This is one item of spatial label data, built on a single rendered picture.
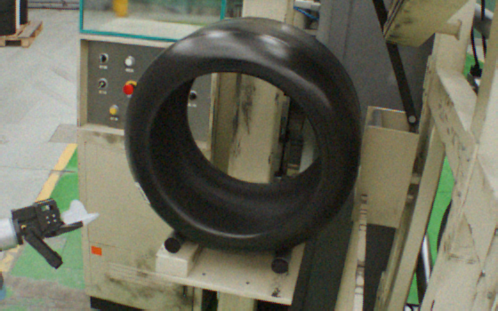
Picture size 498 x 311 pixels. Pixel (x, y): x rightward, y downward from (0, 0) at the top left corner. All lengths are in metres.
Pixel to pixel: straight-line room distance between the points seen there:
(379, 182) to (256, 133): 0.39
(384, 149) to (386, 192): 0.13
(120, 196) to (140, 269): 0.34
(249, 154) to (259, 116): 0.12
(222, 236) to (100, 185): 0.98
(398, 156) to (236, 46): 0.61
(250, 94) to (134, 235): 0.92
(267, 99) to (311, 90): 0.44
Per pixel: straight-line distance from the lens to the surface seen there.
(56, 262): 1.38
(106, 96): 2.18
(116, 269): 2.46
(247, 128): 1.67
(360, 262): 1.30
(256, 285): 1.51
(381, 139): 1.57
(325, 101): 1.21
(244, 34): 1.24
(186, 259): 1.48
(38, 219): 1.34
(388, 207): 1.65
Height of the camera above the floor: 1.69
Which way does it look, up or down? 22 degrees down
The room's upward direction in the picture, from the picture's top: 6 degrees clockwise
